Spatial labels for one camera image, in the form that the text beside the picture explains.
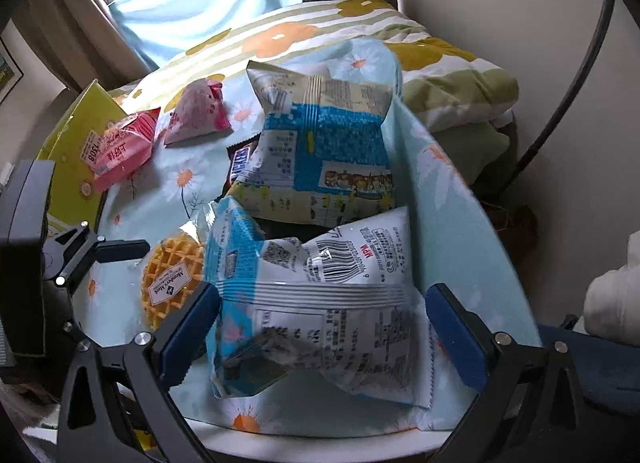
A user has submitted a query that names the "red striped snack pack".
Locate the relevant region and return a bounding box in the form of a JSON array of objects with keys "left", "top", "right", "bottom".
[{"left": 80, "top": 108, "right": 160, "bottom": 192}]

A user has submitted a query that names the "pink strawberry snack bag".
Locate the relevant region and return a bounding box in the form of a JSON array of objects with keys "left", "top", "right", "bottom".
[{"left": 164, "top": 79, "right": 231, "bottom": 146}]

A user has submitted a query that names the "white blue snack bag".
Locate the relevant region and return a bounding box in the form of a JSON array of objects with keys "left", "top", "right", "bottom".
[{"left": 205, "top": 197, "right": 433, "bottom": 409}]

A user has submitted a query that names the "blue yellow snack bag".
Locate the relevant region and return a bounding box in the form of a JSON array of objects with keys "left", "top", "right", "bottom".
[{"left": 228, "top": 61, "right": 395, "bottom": 228}]

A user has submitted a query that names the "yellow green cardboard box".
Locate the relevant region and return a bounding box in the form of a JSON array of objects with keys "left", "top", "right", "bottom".
[{"left": 37, "top": 82, "right": 126, "bottom": 235}]

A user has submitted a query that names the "packaged waffle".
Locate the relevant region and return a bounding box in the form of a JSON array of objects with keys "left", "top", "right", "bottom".
[{"left": 141, "top": 232, "right": 205, "bottom": 331}]

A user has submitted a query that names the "daisy print blue cloth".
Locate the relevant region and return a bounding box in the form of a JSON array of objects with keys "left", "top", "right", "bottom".
[{"left": 99, "top": 38, "right": 540, "bottom": 438}]

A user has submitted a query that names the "dark blue fabric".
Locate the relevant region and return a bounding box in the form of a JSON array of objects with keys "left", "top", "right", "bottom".
[{"left": 538, "top": 324, "right": 640, "bottom": 415}]

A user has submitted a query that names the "white plush item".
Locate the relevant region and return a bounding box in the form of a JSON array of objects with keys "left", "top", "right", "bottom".
[{"left": 584, "top": 231, "right": 640, "bottom": 346}]

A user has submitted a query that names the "dark chocolate bar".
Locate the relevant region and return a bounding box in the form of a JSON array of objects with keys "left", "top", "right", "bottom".
[{"left": 227, "top": 135, "right": 259, "bottom": 184}]

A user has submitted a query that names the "brown left curtain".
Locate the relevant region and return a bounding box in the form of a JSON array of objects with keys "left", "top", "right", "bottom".
[{"left": 12, "top": 0, "right": 150, "bottom": 92}]

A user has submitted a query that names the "flower striped quilt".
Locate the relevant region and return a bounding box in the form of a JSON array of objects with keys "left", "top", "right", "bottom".
[{"left": 111, "top": 0, "right": 520, "bottom": 132}]

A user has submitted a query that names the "framed wall picture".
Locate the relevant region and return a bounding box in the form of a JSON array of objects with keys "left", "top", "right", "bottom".
[{"left": 0, "top": 38, "right": 24, "bottom": 102}]

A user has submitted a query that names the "black cable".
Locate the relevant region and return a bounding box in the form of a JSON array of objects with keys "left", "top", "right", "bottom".
[{"left": 514, "top": 0, "right": 616, "bottom": 177}]

